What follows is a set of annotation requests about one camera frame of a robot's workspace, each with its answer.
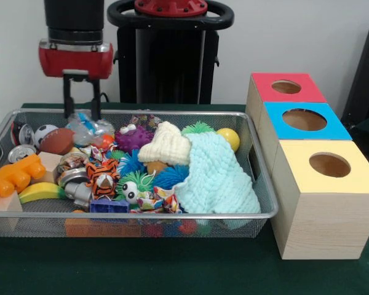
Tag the blue plastic toy brick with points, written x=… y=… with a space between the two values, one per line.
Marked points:
x=109 y=206

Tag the tiger plush toy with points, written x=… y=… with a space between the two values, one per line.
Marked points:
x=103 y=178

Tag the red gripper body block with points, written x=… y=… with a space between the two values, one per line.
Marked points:
x=75 y=63

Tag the small soccer ball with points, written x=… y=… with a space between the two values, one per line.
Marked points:
x=43 y=132

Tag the wooden box with three holes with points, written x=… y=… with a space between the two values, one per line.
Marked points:
x=323 y=215

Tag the yellow ball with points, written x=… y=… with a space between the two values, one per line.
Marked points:
x=230 y=137

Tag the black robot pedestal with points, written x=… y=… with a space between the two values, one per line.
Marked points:
x=169 y=61

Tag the purple spiky ball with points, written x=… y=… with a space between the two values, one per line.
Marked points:
x=135 y=138

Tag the long orange toy brick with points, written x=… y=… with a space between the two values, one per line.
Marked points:
x=15 y=178

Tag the yellow toy banana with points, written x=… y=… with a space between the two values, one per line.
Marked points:
x=41 y=190

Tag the cream knitted cloth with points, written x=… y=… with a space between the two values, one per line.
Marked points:
x=167 y=149

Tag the crushed clear plastic bottle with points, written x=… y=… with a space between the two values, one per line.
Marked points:
x=86 y=130

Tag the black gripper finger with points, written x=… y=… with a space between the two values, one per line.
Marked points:
x=96 y=101
x=68 y=98

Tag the brown toy football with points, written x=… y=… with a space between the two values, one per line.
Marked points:
x=58 y=141

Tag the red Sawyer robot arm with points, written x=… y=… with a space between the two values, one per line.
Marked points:
x=75 y=18

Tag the light blue knitted cloth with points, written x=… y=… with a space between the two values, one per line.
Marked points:
x=216 y=179

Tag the silver metallic toy piece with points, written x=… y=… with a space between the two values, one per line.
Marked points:
x=77 y=190

